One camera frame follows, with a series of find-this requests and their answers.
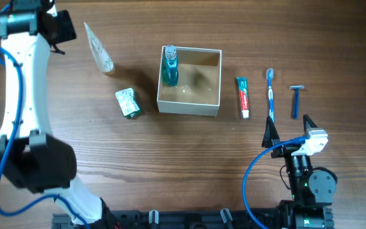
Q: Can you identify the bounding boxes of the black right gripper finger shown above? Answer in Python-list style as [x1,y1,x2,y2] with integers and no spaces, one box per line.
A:
[303,114,317,132]
[262,116,280,148]

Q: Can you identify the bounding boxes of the white floral lotion tube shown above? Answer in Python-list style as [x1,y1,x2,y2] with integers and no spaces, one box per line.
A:
[84,22,114,76]

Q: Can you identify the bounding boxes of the teal mouthwash bottle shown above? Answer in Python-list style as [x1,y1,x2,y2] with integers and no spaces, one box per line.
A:
[163,45,179,87]

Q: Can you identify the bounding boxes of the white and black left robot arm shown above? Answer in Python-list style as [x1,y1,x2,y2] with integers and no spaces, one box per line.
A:
[0,1,119,228]

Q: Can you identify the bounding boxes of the blue disposable razor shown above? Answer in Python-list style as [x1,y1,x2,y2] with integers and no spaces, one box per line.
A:
[290,85,304,120]

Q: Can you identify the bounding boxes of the blue toothbrush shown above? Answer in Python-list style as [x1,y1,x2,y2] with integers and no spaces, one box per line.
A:
[266,68,275,121]

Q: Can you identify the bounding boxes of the colgate toothpaste tube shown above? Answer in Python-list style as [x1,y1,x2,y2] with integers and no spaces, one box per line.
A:
[236,77,250,119]

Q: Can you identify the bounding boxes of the white cardboard box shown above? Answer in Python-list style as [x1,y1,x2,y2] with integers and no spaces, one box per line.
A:
[156,46,222,116]

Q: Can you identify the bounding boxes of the green white soap packet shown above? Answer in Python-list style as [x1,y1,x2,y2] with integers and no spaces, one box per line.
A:
[115,88,142,119]

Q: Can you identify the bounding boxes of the black mounting rail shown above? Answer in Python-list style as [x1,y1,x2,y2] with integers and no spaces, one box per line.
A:
[51,208,334,229]

